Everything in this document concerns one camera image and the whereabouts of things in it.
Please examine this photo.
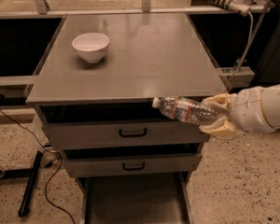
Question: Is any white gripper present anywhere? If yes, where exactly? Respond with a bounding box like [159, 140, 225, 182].
[199, 87, 274, 138]

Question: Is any clear plastic water bottle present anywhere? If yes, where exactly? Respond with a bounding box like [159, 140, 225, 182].
[152, 96, 229, 125]

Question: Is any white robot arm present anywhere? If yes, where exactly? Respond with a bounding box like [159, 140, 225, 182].
[199, 84, 280, 138]

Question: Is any grey middle drawer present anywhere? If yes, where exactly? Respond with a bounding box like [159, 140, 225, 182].
[64, 144, 202, 177]

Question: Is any grey drawer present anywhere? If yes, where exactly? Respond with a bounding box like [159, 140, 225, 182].
[79, 173, 194, 224]
[40, 103, 209, 150]
[64, 144, 202, 177]

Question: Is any grey drawer cabinet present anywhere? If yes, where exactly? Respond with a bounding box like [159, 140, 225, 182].
[23, 12, 231, 224]

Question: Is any grey bottom drawer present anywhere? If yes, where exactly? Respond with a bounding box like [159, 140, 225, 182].
[79, 173, 194, 224]

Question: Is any grey top drawer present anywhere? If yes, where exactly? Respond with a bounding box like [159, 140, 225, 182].
[40, 103, 209, 150]

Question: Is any dark cabinet at right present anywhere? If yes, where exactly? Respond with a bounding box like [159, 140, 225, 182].
[254, 0, 280, 85]

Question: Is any white power strip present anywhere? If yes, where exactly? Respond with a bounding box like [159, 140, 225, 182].
[206, 0, 250, 16]

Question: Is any white ceramic bowl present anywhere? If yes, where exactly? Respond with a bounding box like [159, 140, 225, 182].
[72, 33, 110, 63]

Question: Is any black metal floor bar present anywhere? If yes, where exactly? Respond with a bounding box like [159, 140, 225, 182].
[0, 151, 43, 217]

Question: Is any white power cable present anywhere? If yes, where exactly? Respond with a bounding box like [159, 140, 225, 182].
[210, 10, 255, 142]

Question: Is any black top drawer handle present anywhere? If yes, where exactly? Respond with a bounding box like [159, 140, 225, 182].
[119, 128, 147, 138]

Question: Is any black drawer handle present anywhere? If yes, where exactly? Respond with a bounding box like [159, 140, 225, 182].
[119, 128, 147, 138]
[122, 162, 146, 171]

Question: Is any black middle drawer handle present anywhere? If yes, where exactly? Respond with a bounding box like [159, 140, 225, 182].
[122, 162, 146, 171]

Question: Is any black floor cable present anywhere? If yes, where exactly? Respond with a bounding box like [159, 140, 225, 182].
[0, 106, 77, 224]

